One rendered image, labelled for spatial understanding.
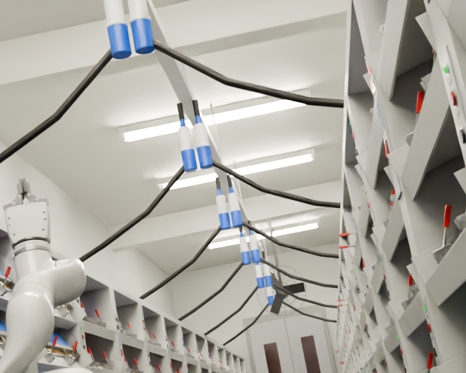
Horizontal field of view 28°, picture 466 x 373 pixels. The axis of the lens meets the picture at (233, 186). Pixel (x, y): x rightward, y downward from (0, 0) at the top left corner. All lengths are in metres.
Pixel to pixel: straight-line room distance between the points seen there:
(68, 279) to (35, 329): 0.31
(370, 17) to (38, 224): 0.93
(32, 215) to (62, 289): 0.26
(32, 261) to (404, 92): 0.94
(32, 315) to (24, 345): 0.06
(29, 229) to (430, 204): 0.98
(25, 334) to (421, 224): 0.75
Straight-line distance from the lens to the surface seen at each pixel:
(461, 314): 1.65
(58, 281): 2.04
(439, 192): 1.68
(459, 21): 0.98
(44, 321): 1.78
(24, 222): 2.22
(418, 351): 2.34
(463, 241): 1.19
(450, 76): 1.03
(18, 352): 1.77
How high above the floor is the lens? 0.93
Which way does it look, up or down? 14 degrees up
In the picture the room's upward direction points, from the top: 11 degrees counter-clockwise
